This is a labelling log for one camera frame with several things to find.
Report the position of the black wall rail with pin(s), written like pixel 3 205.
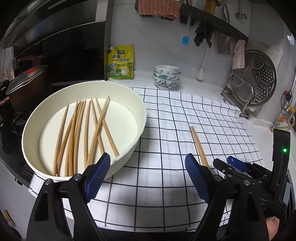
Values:
pixel 222 25

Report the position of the round metal steamer tray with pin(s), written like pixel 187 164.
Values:
pixel 261 76

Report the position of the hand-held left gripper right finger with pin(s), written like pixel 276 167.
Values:
pixel 196 178

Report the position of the metal dish rack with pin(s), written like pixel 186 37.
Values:
pixel 245 111

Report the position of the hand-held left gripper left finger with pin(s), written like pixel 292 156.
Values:
pixel 98 177

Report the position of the person's right hand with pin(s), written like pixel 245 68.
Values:
pixel 272 229

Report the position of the wall socket with plug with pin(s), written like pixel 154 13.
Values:
pixel 288 96

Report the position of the orange wavy sponge cloth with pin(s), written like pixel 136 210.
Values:
pixel 159 8

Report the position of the pink hanging cloth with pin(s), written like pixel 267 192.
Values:
pixel 238 54

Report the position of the tan wooden chopstick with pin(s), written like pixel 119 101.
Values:
pixel 203 153
pixel 195 142

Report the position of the gas valve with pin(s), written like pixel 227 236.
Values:
pixel 282 117

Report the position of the white hanging dish brush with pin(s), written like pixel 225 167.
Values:
pixel 199 74

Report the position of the yellow green seasoning pouch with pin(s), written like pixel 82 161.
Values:
pixel 120 64

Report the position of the bunch of wooden chopsticks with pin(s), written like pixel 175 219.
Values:
pixel 74 136

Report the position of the black hanging rag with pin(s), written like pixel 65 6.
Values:
pixel 202 34

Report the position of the white black-checked cloth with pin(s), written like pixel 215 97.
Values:
pixel 166 129

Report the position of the chrome wall faucet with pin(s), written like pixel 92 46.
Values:
pixel 241 15

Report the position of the black cooktop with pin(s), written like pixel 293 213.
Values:
pixel 11 148

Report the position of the floral ceramic bowl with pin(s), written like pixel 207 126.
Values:
pixel 166 69
pixel 166 83
pixel 166 76

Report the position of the glass pot lid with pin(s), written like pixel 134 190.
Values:
pixel 26 77

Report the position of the brown cooking pot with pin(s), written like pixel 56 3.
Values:
pixel 25 97

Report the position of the white round basin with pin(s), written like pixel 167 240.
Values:
pixel 122 118

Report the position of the black range hood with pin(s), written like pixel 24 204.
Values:
pixel 69 46

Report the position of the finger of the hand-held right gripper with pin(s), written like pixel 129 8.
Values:
pixel 235 162
pixel 223 165

